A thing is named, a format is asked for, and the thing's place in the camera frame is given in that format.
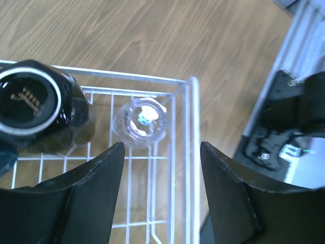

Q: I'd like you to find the white wire dish rack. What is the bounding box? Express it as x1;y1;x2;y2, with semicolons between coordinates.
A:
1;66;200;243

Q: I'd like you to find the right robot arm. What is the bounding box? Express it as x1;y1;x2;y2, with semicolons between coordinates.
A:
298;71;324;138

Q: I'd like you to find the black mug white interior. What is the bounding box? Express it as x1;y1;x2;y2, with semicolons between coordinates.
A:
1;59;95;154

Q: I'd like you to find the dark blue enamel mug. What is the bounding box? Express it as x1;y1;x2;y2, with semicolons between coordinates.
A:
0;142;18;177

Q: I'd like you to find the clear wine glass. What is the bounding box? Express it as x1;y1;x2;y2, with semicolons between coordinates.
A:
112;97;169;150

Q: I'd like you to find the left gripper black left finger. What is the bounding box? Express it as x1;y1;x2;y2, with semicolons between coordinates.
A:
1;142;125;243

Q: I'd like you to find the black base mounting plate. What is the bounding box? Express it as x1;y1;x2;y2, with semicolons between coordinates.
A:
245;70;303;171

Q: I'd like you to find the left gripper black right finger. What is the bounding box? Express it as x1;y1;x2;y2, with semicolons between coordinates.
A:
200;142;324;243

